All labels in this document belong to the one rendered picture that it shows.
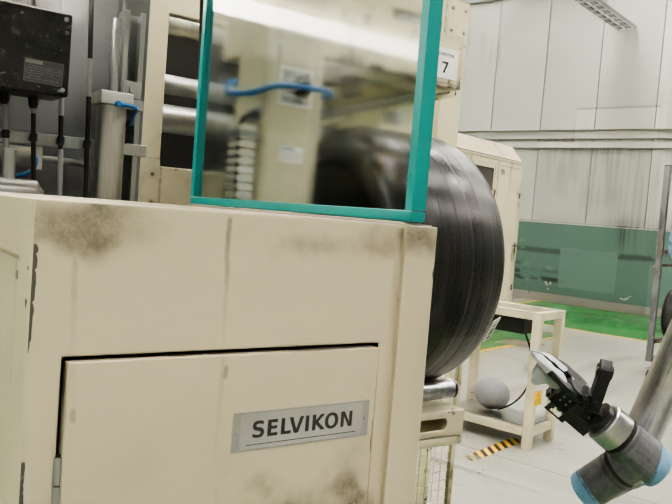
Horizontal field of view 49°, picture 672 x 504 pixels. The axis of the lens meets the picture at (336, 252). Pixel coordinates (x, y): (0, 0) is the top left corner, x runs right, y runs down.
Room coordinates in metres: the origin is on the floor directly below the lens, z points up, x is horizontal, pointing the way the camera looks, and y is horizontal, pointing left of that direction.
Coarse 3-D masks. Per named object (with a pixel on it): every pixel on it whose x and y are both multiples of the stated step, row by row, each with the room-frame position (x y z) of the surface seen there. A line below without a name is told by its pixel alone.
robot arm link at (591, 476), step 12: (600, 456) 1.60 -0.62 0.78; (588, 468) 1.60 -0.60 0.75; (600, 468) 1.57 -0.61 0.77; (612, 468) 1.55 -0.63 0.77; (576, 480) 1.61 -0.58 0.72; (588, 480) 1.59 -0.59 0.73; (600, 480) 1.57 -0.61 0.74; (612, 480) 1.55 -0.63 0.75; (576, 492) 1.61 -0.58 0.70; (588, 492) 1.58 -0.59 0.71; (600, 492) 1.57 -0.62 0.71; (612, 492) 1.56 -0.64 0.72; (624, 492) 1.62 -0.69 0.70
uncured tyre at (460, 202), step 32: (448, 160) 1.54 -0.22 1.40; (448, 192) 1.46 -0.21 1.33; (480, 192) 1.52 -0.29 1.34; (448, 224) 1.43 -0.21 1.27; (480, 224) 1.48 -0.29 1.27; (448, 256) 1.42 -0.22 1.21; (480, 256) 1.47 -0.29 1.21; (448, 288) 1.42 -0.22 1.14; (480, 288) 1.47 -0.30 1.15; (448, 320) 1.45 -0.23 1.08; (480, 320) 1.50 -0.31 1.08; (448, 352) 1.51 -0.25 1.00
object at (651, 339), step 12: (660, 216) 6.48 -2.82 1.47; (660, 228) 6.47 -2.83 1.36; (660, 240) 6.46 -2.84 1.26; (660, 252) 6.46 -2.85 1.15; (660, 264) 6.45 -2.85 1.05; (660, 276) 6.47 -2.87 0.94; (648, 336) 6.48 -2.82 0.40; (660, 336) 6.71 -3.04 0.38; (648, 348) 6.47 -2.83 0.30; (648, 360) 6.46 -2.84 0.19
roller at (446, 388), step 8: (424, 384) 1.58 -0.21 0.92; (432, 384) 1.59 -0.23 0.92; (440, 384) 1.60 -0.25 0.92; (448, 384) 1.61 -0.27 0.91; (456, 384) 1.63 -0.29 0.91; (424, 392) 1.57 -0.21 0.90; (432, 392) 1.58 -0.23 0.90; (440, 392) 1.59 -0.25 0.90; (448, 392) 1.61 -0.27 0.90; (456, 392) 1.62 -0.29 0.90; (424, 400) 1.58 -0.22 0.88
